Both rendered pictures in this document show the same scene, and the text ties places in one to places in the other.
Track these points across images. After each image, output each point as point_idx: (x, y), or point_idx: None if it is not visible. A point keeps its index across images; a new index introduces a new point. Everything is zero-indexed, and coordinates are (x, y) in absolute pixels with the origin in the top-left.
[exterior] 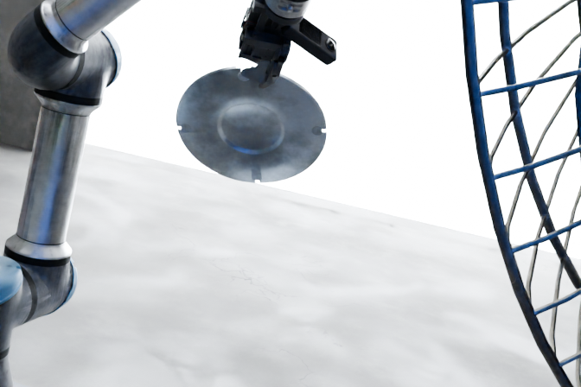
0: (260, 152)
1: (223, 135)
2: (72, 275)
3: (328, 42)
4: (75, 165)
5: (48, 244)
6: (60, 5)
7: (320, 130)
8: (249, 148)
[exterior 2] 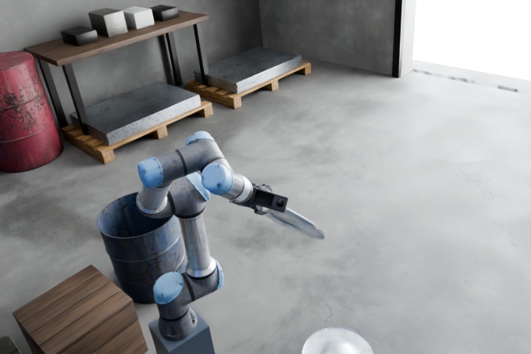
0: (298, 227)
1: (277, 216)
2: (218, 277)
3: (276, 202)
4: (197, 239)
5: (197, 269)
6: (140, 196)
7: (313, 227)
8: (292, 224)
